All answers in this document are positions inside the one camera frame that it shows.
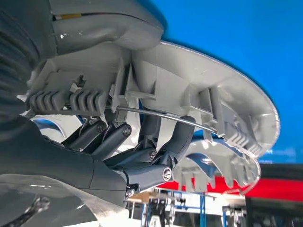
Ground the blue metal shelf rack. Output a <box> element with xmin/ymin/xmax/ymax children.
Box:
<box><xmin>31</xmin><ymin>0</ymin><xmax>303</xmax><ymax>196</ymax></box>

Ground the red barrier belt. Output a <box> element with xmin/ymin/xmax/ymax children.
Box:
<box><xmin>157</xmin><ymin>175</ymin><xmax>303</xmax><ymax>203</ymax></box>

